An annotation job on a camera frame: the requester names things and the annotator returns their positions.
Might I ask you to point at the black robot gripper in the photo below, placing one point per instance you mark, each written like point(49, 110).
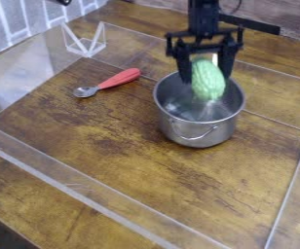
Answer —
point(204, 36)

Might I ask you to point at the green bumpy toy gourd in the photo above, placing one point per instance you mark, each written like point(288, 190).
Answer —
point(208, 79)

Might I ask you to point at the silver metal pot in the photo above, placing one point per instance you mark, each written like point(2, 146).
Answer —
point(196, 123)

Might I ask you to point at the red handled metal spoon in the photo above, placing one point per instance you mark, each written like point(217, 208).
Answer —
point(122, 78)

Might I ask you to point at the clear acrylic corner bracket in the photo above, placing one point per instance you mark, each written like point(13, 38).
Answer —
point(83, 46)

